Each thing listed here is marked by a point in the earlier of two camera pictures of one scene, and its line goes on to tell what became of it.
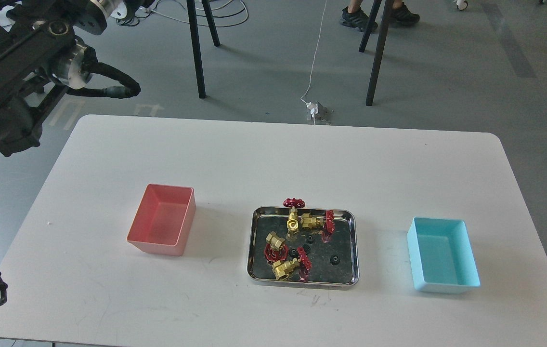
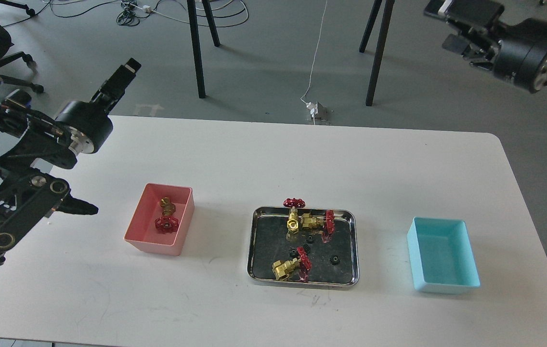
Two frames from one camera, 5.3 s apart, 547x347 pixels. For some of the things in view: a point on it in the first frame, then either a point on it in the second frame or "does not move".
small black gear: x=335 y=260 does not move
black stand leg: x=374 y=72 does not move
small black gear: x=293 y=253 does not move
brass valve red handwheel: x=276 y=249 -> x=167 y=223
